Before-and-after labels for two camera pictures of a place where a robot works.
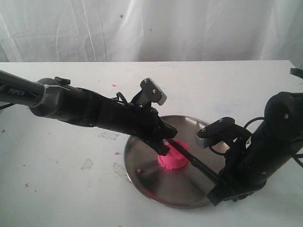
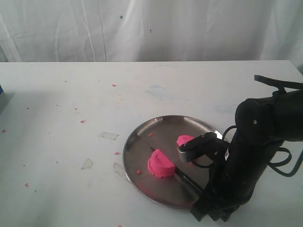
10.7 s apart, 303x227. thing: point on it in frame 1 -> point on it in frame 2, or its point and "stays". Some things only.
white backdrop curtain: (137, 30) stays
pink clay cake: (174, 160) -> (160, 165)
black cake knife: (195, 163) -> (180, 173)
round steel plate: (185, 187) stays
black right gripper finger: (219, 193) -> (202, 207)
